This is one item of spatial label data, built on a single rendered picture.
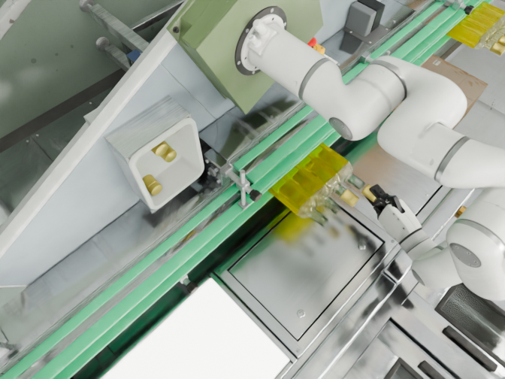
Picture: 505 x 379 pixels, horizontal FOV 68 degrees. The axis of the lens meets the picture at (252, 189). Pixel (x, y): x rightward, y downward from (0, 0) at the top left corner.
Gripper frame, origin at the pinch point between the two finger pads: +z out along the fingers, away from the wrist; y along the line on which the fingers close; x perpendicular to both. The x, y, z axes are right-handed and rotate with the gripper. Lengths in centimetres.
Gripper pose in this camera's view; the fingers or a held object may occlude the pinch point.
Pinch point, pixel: (375, 195)
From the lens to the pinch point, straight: 114.8
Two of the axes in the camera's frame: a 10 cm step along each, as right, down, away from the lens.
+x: -8.7, 4.1, -2.7
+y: 0.2, -5.2, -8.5
